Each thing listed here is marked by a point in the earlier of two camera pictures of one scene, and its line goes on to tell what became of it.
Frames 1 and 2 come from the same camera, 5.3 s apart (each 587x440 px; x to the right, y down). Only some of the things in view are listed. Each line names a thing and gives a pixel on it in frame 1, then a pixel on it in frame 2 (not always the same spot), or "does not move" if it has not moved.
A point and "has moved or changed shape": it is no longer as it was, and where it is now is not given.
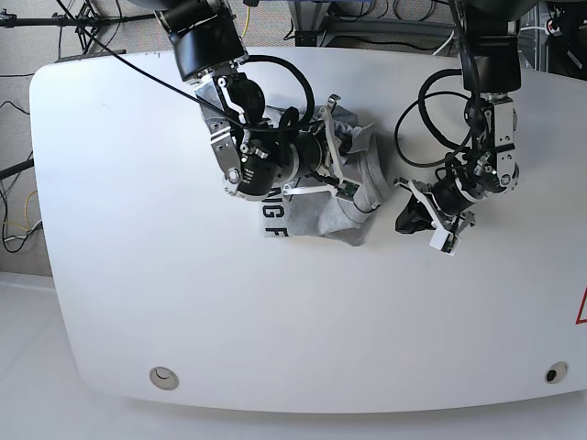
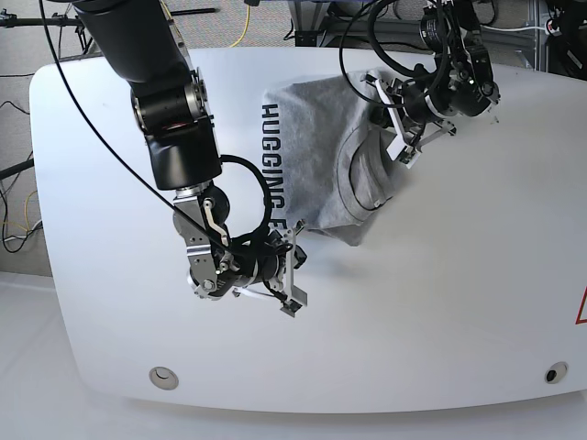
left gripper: [329, 171] to [274, 266]
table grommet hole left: [163, 378] does not move
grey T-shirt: [343, 212] has moved or changed shape
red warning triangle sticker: [581, 310] does not move
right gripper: [443, 204] to [408, 110]
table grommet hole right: [556, 372] does not move
